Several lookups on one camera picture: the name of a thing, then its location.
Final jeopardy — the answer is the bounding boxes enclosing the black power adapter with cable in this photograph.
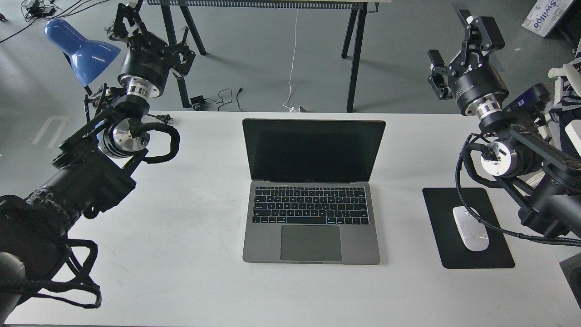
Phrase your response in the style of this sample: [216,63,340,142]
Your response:
[189,88,244,112]

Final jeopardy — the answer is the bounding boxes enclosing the black mouse pad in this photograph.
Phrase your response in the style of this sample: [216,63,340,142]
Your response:
[423,188,515,269]

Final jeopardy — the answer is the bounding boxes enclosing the white chair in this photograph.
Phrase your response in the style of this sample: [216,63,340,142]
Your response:
[539,58,581,160]

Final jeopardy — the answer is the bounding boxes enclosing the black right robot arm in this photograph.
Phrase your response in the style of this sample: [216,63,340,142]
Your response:
[428,9,580,247]

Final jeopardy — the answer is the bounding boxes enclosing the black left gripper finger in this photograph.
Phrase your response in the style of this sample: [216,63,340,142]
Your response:
[105,2,147,44]
[172,26,196,80]

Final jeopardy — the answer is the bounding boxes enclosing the white computer mouse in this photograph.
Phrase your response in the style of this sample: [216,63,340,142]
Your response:
[453,206,489,251]

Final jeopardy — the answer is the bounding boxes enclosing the white cardboard box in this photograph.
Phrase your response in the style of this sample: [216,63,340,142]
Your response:
[521,0,574,38]

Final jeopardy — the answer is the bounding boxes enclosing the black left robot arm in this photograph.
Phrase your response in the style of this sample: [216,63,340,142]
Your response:
[0,0,195,322]

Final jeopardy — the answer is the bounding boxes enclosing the person in striped shirt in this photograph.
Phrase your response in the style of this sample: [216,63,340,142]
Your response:
[547,45,581,159]

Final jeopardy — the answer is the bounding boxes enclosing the black cables on floor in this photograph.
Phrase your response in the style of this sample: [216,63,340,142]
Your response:
[0,0,109,44]

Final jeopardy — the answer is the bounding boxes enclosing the grey laptop notebook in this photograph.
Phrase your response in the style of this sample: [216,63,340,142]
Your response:
[242,118,386,265]

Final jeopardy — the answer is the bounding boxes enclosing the blue desk lamp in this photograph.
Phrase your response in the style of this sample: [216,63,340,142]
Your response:
[44,19,120,94]

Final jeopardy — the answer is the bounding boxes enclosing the white hanging cable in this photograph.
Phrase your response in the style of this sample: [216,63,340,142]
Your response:
[282,8,310,113]

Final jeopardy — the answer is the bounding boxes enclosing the black-legged background table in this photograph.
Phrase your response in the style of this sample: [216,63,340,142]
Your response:
[145,0,379,113]

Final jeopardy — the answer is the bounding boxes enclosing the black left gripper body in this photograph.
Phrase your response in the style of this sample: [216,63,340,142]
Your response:
[118,35,174,90]

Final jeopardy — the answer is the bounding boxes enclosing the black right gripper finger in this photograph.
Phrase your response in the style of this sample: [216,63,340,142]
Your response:
[428,50,457,100]
[457,9,506,62]

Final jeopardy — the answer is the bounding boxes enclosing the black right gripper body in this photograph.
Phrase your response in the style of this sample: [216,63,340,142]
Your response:
[448,50,509,116]

